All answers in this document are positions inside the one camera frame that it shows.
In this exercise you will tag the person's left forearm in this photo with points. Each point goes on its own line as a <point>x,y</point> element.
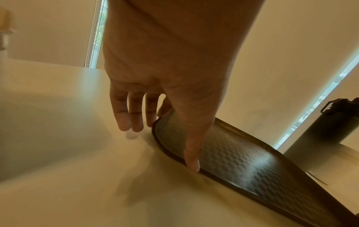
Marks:
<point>179,20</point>

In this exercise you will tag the dark honeycomb-patterned pan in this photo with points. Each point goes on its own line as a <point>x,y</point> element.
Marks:
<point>238,153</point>

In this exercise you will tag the dark metal water bottle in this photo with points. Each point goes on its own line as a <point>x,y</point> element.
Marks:
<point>322,130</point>

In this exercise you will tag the narrow window strip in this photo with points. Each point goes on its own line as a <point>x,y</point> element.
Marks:
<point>96,33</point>
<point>317,97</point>

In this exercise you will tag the person's left hand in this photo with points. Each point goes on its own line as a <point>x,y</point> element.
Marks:
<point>157,66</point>

